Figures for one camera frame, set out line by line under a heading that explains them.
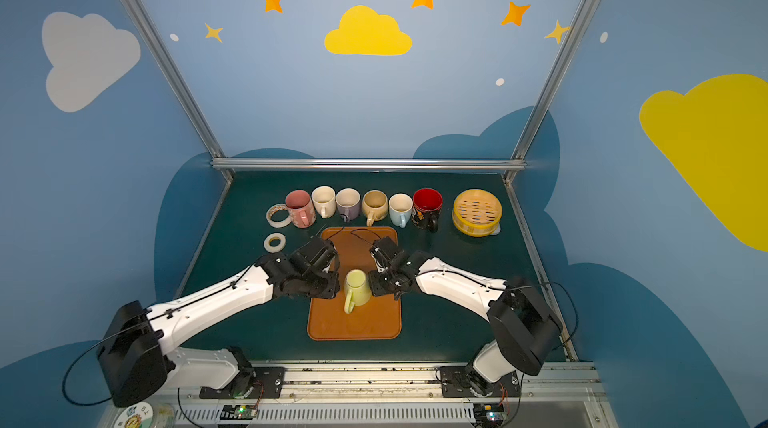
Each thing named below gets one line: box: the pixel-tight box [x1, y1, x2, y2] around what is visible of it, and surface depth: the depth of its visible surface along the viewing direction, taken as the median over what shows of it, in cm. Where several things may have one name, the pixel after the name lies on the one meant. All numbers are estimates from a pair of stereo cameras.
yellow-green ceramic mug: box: [344, 268, 372, 314], surface depth 84 cm
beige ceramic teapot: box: [362, 189, 388, 227], surface depth 104 cm
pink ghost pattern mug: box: [285, 189, 317, 229], surface depth 101 cm
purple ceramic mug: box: [335, 188, 361, 223], surface depth 107 cm
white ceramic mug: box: [311, 185, 336, 219], surface depth 104 cm
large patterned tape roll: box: [266, 203, 292, 228], surface depth 107 cm
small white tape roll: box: [263, 232, 286, 253], surface depth 103 cm
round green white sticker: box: [113, 401, 154, 428], surface depth 64 cm
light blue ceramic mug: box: [388, 193, 413, 229], surface depth 103 cm
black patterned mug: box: [412, 187, 444, 233], surface depth 103 cm
